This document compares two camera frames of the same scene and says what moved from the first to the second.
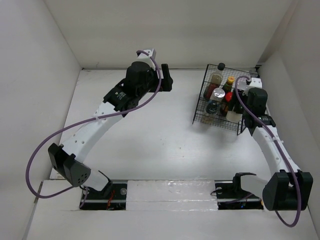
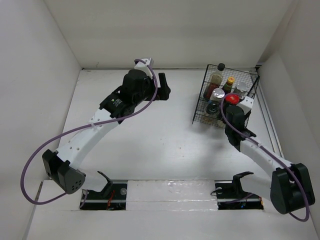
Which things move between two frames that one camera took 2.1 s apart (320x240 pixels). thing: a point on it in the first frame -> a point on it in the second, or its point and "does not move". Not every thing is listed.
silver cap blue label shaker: (217, 95) does not move
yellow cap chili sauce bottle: (227, 87) does not move
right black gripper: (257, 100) -> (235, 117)
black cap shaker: (211, 107) does not move
